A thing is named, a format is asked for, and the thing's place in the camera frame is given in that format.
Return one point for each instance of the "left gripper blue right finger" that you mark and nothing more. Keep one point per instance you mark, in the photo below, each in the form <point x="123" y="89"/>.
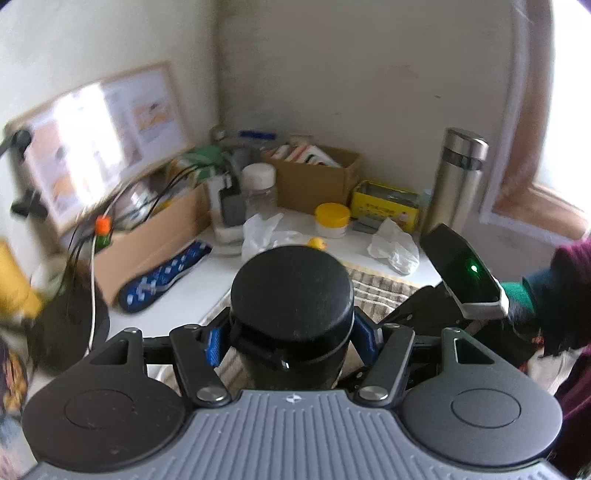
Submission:
<point x="384" y="343"/>

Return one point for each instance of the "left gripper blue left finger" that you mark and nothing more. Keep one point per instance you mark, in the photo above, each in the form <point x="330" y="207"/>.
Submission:
<point x="198" y="345"/>

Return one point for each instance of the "black thermos bottle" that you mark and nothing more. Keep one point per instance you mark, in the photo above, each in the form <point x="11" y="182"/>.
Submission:
<point x="291" y="316"/>

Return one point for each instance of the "green plastic container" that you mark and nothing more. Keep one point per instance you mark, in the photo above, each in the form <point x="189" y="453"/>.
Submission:
<point x="203" y="163"/>

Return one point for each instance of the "striped beige towel mat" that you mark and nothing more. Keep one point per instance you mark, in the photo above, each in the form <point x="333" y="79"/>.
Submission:
<point x="376" y="295"/>

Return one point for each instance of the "crumpled tissue near tin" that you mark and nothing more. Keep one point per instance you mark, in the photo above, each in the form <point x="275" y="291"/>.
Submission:
<point x="392" y="244"/>

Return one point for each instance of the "white power strip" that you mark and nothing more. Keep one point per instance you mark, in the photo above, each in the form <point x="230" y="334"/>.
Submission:
<point x="223" y="234"/>

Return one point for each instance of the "yellow rubber duck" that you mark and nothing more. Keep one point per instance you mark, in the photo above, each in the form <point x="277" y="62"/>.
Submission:
<point x="318" y="243"/>

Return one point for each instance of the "crumpled tissue near adapter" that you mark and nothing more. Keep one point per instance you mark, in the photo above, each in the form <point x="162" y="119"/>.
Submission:
<point x="261" y="234"/>

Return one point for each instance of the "long cardboard box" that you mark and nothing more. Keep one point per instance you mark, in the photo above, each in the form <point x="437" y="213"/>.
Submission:
<point x="152" y="242"/>

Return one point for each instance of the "yellow lid cream jar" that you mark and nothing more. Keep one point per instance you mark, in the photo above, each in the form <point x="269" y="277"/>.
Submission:
<point x="332" y="220"/>

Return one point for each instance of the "yellow tin box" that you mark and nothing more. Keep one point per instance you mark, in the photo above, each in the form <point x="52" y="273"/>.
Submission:
<point x="378" y="201"/>

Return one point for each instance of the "black power adapter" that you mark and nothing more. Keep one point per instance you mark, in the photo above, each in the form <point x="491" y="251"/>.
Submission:
<point x="233" y="210"/>

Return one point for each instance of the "black round stand base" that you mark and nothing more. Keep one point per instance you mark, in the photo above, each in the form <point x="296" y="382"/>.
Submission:
<point x="60" y="335"/>

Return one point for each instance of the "orange cap green bottle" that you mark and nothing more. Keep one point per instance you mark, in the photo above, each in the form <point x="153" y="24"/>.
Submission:
<point x="102" y="231"/>

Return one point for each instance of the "white lid clear jar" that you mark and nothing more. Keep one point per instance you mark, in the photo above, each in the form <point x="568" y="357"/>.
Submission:
<point x="259" y="189"/>

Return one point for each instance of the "stainless steel thermos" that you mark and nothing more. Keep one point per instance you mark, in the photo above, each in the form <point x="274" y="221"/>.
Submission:
<point x="462" y="160"/>

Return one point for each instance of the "small cardboard box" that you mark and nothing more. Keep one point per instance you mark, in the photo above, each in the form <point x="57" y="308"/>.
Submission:
<point x="302" y="187"/>

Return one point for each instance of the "yellow cylinder canister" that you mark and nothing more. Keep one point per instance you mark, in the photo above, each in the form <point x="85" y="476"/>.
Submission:
<point x="18" y="299"/>

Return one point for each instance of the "blue snack packet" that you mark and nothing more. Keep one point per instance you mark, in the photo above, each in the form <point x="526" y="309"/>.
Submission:
<point x="13" y="382"/>

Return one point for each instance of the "black articulated stand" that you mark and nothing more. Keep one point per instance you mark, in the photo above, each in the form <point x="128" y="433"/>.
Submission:
<point x="21" y="180"/>

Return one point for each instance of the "framed baby photo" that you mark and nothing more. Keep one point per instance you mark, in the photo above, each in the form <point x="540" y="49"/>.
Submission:
<point x="79" y="149"/>

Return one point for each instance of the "black camera box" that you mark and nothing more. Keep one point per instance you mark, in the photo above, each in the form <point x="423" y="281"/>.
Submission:
<point x="477" y="293"/>

